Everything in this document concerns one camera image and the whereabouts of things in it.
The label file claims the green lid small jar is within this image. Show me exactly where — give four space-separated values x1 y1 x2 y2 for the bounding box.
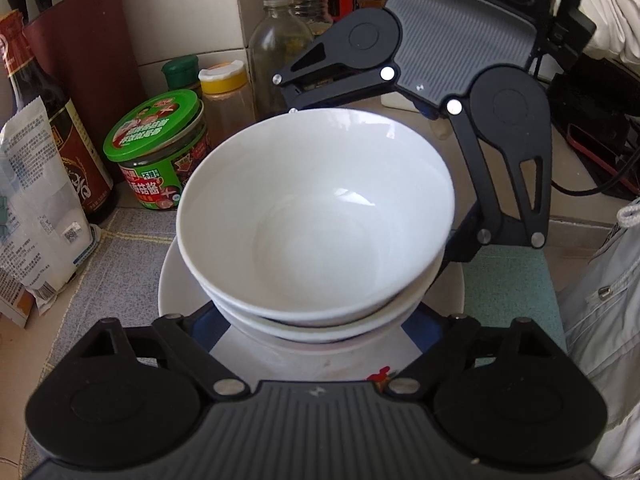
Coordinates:
160 54 202 96

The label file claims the yellow lid spice jar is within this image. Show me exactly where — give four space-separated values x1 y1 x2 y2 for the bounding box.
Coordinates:
198 60 256 148

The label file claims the dark red knife block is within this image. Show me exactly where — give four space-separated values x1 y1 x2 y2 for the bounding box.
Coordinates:
25 0 146 155

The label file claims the grey blue checked cloth mat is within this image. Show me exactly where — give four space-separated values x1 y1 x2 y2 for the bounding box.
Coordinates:
19 206 569 480

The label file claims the white floral bowl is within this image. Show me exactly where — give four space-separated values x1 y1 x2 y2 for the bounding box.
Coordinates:
176 108 456 322
234 318 402 356

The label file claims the dark vinegar bottle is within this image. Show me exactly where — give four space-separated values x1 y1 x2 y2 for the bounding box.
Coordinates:
1 10 118 224

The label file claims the green lid sauce jar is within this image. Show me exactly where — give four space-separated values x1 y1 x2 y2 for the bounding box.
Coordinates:
103 89 210 210

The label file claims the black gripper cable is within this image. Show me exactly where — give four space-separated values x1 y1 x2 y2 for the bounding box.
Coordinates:
529 49 640 198

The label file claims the red white packet with clip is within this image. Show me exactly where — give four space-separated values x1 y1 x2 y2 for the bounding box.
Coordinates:
0 270 35 328

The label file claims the clear glass bottle red cap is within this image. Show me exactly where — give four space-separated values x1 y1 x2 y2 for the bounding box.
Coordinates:
248 0 312 120

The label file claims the white plastic food bag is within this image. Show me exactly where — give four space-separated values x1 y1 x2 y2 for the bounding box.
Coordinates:
1 99 101 312

